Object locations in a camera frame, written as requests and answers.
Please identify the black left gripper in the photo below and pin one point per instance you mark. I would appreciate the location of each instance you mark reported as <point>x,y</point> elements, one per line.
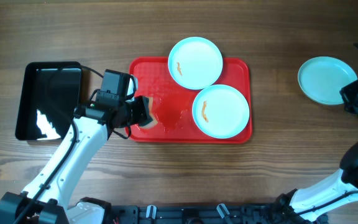
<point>138,111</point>

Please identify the orange sponge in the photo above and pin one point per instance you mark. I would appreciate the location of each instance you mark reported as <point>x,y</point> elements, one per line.
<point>151,121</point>

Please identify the light blue plate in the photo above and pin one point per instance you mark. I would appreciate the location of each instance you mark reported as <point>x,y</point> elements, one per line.
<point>322,78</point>
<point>195,63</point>
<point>221,111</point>

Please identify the light blue plate back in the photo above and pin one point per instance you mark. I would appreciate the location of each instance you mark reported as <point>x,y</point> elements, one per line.
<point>195,63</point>

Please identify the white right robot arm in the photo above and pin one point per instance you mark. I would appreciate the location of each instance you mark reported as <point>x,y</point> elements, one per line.
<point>307,205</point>

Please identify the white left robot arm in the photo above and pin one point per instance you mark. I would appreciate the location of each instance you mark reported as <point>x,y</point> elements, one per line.
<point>46,198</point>

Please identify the red plastic tray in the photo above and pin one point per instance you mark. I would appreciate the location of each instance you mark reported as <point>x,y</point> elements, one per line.
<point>171,107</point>

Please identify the black water basin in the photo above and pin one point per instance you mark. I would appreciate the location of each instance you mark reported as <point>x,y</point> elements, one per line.
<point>50,93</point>

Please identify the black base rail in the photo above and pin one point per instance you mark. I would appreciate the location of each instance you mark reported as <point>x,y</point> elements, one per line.
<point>182,214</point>

